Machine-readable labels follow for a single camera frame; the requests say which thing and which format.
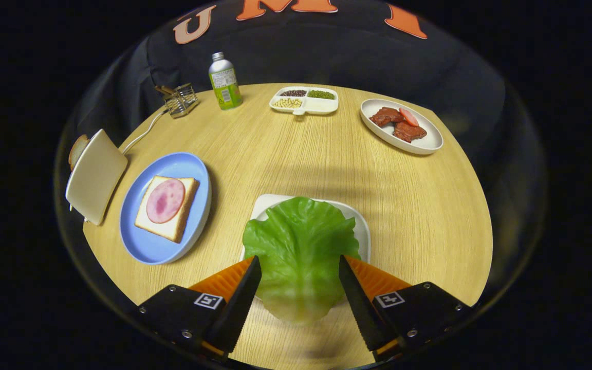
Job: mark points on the white oval plate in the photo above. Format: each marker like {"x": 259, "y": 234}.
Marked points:
{"x": 427, "y": 139}

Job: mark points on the pink sausage slice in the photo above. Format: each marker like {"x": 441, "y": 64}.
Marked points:
{"x": 409, "y": 116}

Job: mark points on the brown meat piece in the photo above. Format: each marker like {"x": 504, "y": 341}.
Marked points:
{"x": 409, "y": 132}
{"x": 384, "y": 116}

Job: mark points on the white divided dish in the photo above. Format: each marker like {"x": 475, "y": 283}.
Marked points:
{"x": 321, "y": 105}

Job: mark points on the white square plate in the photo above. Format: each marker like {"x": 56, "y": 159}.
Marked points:
{"x": 363, "y": 231}

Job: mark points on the toasted bread slice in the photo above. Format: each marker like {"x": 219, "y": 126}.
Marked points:
{"x": 76, "y": 151}

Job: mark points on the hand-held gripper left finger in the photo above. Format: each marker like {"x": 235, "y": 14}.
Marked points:
{"x": 239, "y": 308}

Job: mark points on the green lettuce leaf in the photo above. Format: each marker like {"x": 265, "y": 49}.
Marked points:
{"x": 301, "y": 246}

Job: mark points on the pile of green beans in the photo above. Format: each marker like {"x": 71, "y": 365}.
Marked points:
{"x": 321, "y": 94}

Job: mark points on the pink ham slice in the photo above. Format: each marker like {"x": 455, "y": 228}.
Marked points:
{"x": 165, "y": 200}

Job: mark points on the white toaster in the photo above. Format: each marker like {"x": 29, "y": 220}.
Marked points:
{"x": 95, "y": 177}

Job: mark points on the pile of red beans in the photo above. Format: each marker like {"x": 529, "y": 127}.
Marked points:
{"x": 294, "y": 93}

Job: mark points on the white bread slice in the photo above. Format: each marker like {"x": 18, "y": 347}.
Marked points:
{"x": 170, "y": 230}

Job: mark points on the green-labelled metal bottle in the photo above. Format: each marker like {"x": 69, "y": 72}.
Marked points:
{"x": 225, "y": 85}

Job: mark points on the pile of yellow soybeans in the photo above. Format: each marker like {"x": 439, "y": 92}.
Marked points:
{"x": 287, "y": 103}

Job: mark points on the blue round plate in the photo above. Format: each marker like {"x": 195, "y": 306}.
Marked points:
{"x": 172, "y": 164}

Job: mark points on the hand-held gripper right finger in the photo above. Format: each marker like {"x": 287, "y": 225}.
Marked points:
{"x": 360, "y": 308}

